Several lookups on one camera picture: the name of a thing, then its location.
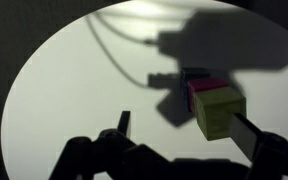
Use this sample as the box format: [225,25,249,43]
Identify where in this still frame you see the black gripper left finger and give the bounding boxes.
[117,111,131,136]

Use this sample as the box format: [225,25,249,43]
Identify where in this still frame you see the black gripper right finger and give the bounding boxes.
[229,113,264,161]

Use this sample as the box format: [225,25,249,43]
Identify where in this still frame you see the green block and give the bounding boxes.
[193,87,246,141]

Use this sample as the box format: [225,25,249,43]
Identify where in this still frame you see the pink block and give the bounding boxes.
[187,77,228,112]

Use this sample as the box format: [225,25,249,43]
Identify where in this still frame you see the blue block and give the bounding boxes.
[180,67,210,100]

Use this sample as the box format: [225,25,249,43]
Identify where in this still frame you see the round white table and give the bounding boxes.
[1,0,288,180]

